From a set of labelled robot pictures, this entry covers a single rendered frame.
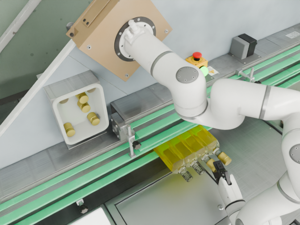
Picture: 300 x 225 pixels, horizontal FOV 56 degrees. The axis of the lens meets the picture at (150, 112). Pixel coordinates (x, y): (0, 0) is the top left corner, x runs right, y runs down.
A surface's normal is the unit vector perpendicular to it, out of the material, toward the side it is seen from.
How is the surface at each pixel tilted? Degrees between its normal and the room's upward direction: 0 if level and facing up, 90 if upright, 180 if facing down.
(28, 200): 90
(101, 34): 5
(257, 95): 76
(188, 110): 43
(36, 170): 90
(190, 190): 90
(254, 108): 58
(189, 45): 0
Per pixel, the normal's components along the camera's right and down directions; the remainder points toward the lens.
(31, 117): 0.54, 0.58
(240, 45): -0.84, 0.39
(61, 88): -0.03, -0.72
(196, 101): 0.37, 0.73
